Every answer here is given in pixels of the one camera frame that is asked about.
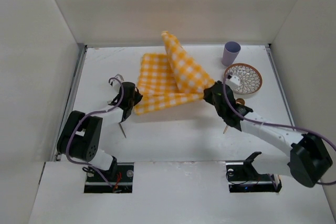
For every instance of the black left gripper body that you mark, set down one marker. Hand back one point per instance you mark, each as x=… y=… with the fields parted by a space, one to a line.
x=135 y=97

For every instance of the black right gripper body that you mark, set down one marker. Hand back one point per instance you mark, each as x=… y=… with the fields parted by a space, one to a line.
x=210 y=93

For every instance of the yellow white checkered cloth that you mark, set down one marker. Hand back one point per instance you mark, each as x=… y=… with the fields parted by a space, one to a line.
x=170 y=79

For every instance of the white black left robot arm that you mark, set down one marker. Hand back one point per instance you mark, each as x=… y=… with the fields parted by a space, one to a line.
x=81 y=134

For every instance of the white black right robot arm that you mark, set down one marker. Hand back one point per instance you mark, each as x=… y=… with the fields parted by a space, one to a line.
x=305 y=157

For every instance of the silver metal fork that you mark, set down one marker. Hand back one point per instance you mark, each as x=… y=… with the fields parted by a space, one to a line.
x=123 y=130

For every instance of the patterned ceramic plate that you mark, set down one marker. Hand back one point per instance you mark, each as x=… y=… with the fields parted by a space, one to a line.
x=250 y=78

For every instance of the lavender plastic cup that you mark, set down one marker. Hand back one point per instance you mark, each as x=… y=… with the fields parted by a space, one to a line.
x=230 y=53

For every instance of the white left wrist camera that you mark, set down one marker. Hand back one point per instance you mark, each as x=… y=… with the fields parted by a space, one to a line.
x=118 y=77

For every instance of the copper long-handled spoon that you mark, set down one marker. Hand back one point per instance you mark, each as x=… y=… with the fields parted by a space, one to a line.
x=238 y=101

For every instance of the left aluminium frame rail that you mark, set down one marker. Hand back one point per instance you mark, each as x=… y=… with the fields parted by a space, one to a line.
x=71 y=97

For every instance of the aluminium frame rail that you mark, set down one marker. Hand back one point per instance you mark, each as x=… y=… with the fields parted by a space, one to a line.
x=71 y=97
x=272 y=62

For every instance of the right aluminium frame rail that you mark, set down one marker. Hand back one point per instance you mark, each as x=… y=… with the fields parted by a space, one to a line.
x=272 y=62

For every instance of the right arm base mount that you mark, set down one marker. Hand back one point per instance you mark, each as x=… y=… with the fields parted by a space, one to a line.
x=243 y=178

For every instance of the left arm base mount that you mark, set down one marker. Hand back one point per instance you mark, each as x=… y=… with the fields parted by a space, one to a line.
x=120 y=182

